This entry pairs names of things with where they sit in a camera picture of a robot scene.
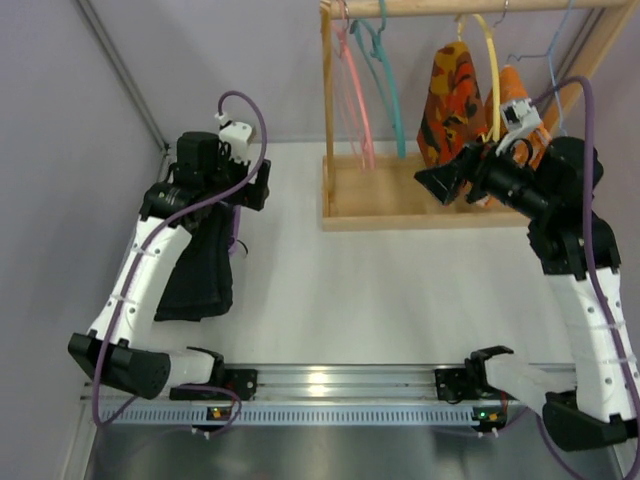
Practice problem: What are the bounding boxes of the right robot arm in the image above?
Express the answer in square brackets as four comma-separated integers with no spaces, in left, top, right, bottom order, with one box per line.
[414,137,639,452]

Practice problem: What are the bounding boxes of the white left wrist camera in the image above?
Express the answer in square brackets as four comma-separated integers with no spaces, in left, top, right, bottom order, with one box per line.
[215,112,255,162]

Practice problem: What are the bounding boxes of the blue wire hanger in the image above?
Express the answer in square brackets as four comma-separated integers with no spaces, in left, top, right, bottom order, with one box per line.
[506,0,575,135]

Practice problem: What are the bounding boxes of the pink plastic hanger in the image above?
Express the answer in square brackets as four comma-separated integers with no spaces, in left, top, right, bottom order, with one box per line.
[331,19,377,172]

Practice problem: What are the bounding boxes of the purple trousers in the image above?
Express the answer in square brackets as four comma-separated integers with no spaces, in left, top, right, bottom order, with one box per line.
[228,205,242,255]

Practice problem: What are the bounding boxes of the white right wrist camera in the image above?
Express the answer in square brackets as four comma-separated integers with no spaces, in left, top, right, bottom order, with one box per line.
[496,98,542,156]

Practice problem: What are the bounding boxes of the teal plastic hanger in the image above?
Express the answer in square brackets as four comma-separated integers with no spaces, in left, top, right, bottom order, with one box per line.
[349,0,407,159]

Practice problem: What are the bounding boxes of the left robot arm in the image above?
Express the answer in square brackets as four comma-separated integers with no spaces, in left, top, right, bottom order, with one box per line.
[68,122,271,399]

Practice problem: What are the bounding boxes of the bright orange trousers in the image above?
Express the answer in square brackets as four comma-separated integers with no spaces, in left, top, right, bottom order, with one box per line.
[462,65,551,170]

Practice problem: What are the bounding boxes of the grey slotted cable duct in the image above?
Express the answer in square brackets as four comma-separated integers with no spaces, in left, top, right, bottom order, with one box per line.
[100,403,504,427]

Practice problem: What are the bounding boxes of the wooden clothes rack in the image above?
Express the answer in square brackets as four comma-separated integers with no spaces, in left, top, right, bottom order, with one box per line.
[319,1,639,231]

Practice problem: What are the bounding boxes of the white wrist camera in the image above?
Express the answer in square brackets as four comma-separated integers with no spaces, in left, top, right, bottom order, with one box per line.
[496,98,542,156]
[215,112,255,162]

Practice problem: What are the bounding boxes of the aluminium mounting rail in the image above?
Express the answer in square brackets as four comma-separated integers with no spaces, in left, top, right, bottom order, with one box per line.
[79,363,581,402]

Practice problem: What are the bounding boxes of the orange patterned trousers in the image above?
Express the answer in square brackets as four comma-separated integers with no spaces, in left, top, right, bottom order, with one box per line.
[416,41,489,168]

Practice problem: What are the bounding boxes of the yellow plastic hanger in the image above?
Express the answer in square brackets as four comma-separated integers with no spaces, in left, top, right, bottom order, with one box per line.
[445,14,501,152]

